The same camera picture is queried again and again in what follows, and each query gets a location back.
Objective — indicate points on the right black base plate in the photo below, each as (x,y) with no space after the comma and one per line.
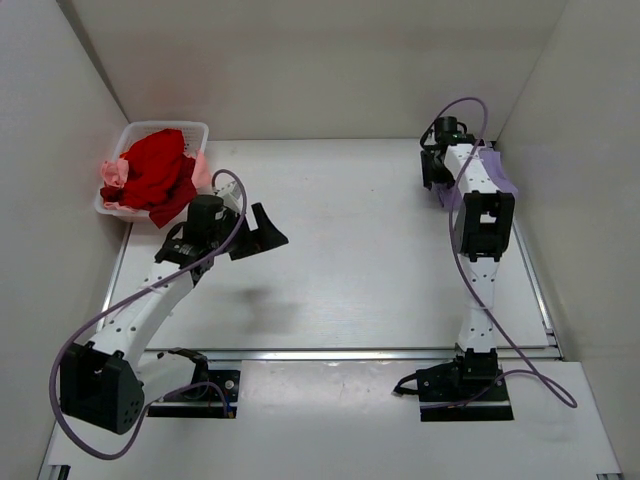
(465,405)

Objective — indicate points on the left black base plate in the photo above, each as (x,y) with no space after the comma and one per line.
(212,393)

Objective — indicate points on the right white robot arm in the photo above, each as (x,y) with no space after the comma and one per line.
(482,207)

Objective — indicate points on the purple t-shirt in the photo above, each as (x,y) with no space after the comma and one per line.
(484,173)

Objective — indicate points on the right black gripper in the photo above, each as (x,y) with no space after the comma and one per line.
(432,171)

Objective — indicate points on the white plastic basket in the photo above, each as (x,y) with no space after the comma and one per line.
(195,136)

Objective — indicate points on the aluminium rail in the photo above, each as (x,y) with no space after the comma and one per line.
(294,334)

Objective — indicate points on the dark red t-shirt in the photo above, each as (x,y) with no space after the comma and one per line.
(145,191)

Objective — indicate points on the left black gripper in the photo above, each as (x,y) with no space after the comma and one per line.
(242,236)

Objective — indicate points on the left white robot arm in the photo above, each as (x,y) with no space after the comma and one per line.
(107,381)

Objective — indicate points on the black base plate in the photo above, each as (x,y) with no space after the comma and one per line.
(212,393)
(465,405)

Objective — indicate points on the pink t-shirt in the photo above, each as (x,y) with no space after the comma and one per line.
(114,176)

